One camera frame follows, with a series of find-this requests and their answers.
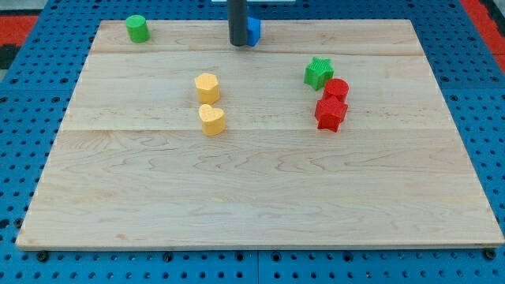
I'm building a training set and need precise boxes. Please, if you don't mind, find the red cylinder block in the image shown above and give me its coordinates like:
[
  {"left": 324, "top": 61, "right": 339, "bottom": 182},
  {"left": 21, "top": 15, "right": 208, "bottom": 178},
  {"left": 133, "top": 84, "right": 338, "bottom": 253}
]
[{"left": 322, "top": 78, "right": 350, "bottom": 103}]

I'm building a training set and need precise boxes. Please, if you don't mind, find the yellow pentagon block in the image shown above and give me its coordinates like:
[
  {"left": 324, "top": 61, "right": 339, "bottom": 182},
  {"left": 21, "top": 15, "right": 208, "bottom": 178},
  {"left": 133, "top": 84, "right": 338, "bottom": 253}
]
[{"left": 194, "top": 73, "right": 220, "bottom": 104}]

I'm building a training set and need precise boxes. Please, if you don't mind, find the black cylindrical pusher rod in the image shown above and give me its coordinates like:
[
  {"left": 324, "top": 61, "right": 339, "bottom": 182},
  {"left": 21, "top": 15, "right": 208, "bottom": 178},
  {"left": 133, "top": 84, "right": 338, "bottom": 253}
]
[{"left": 227, "top": 0, "right": 248, "bottom": 47}]

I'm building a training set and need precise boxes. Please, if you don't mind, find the blue cube block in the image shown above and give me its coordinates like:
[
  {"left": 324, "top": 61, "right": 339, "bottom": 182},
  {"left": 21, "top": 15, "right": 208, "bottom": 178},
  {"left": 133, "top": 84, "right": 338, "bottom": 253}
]
[{"left": 247, "top": 17, "right": 261, "bottom": 47}]

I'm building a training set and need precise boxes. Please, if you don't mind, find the green cylinder block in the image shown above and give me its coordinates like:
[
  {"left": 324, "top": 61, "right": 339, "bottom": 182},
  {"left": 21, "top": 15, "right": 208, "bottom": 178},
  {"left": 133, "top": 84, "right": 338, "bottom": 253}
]
[{"left": 125, "top": 14, "right": 150, "bottom": 43}]

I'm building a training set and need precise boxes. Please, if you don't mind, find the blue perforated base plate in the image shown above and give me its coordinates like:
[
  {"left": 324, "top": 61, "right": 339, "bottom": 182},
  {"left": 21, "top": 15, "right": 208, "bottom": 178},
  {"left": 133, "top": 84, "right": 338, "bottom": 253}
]
[{"left": 1, "top": 0, "right": 504, "bottom": 283}]

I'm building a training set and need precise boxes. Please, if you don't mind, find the yellow heart block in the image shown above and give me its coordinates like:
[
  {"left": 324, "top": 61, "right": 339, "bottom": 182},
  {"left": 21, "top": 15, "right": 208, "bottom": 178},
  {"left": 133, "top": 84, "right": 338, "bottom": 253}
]
[{"left": 198, "top": 104, "right": 226, "bottom": 136}]

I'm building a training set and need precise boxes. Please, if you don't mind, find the green star block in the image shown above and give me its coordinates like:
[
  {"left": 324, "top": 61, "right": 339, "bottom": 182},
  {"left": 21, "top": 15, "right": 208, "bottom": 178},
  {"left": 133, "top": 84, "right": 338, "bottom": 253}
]
[{"left": 304, "top": 57, "right": 334, "bottom": 91}]

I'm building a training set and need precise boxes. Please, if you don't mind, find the light wooden board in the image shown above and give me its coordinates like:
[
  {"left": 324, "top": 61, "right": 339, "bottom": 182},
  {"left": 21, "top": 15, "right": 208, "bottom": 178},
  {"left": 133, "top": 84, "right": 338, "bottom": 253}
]
[{"left": 16, "top": 20, "right": 504, "bottom": 251}]

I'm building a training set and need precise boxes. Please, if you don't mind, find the red star block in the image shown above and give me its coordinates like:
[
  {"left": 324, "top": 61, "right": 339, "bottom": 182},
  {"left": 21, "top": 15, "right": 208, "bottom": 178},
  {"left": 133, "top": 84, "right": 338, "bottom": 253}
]
[{"left": 315, "top": 97, "right": 348, "bottom": 133}]

